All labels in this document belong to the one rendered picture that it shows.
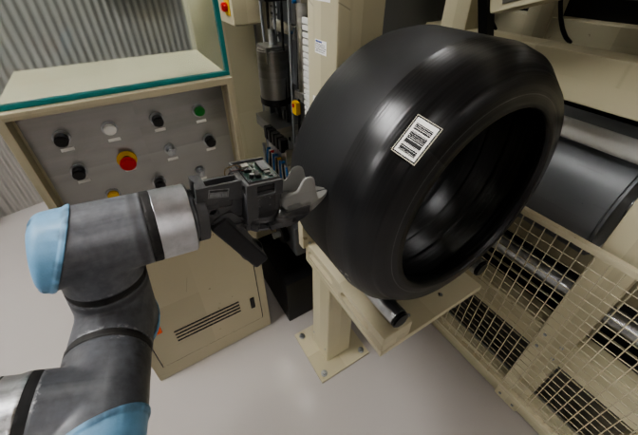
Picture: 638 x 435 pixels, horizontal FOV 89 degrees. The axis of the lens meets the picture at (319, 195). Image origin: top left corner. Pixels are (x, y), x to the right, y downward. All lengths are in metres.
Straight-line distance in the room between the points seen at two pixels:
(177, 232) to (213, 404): 1.36
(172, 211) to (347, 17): 0.54
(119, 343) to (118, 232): 0.12
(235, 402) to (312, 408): 0.33
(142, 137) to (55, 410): 0.79
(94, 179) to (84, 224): 0.71
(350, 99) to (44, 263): 0.44
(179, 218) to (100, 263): 0.09
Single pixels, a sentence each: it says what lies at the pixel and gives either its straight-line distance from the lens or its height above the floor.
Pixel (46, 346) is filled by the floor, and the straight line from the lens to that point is 2.22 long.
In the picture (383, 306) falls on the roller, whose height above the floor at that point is 0.91.
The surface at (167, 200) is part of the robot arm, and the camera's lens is 0.42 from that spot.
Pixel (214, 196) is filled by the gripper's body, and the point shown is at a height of 1.31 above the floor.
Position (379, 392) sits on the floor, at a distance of 1.69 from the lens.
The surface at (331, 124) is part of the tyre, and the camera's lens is 0.55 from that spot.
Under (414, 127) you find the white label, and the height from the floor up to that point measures 1.36.
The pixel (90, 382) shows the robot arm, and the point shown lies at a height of 1.22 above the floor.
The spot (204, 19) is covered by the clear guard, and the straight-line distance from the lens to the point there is 1.01.
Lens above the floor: 1.55
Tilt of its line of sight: 37 degrees down
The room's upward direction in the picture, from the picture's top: straight up
